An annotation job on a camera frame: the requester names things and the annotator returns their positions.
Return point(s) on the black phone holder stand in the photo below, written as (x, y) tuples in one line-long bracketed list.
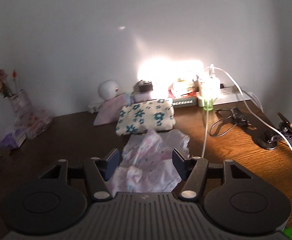
[(270, 138)]

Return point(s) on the white multi-plug strip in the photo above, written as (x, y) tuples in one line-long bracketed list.
[(94, 107)]

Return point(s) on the pink cloth pouch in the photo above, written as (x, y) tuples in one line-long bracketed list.
[(110, 110)]

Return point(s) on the cream teal-flower storage pouch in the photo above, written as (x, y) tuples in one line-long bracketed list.
[(141, 117)]

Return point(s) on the pink floral garment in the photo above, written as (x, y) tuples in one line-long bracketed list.
[(147, 164)]

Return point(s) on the white power strip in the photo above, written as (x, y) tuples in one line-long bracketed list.
[(227, 91)]

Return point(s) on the purple tissue pack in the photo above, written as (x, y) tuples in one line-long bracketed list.
[(14, 138)]

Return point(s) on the black webcam with cable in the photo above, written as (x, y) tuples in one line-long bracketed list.
[(237, 119)]

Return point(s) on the small dark box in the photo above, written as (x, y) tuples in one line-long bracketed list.
[(145, 86)]

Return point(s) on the green plastic cup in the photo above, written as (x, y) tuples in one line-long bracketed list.
[(208, 105)]

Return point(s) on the clear plastic snack bag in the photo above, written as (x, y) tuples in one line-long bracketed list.
[(37, 123)]

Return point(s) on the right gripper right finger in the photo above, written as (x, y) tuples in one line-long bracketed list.
[(194, 172)]

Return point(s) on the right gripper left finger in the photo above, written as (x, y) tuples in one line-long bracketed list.
[(99, 170)]

